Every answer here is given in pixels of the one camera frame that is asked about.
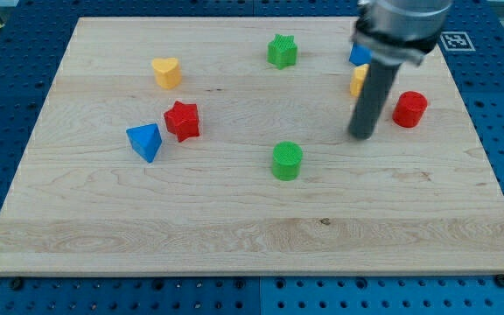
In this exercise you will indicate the blue triangle block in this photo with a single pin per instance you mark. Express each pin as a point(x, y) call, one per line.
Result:
point(145, 140)

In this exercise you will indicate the blue cube block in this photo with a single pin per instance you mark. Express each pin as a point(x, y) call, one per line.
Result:
point(360, 55)

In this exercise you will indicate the yellow heart block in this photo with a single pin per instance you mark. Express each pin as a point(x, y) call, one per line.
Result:
point(167, 72)

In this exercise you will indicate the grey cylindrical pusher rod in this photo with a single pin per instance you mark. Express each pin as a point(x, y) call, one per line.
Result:
point(373, 95)

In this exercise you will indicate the red cylinder block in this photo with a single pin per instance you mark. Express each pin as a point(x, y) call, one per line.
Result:
point(409, 109)

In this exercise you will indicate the red star block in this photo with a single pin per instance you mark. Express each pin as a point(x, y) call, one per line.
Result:
point(182, 120)

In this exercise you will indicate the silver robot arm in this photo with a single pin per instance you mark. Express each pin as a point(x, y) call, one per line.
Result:
point(397, 31)

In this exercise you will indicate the green cylinder block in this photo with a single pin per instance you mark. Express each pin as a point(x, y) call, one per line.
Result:
point(286, 160)

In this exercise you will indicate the green star block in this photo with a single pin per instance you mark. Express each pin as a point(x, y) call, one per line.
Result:
point(282, 51)

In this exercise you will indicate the wooden board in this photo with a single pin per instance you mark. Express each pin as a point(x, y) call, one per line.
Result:
point(405, 202)

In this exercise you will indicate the white fiducial marker tag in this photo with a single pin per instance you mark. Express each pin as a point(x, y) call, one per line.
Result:
point(456, 41)

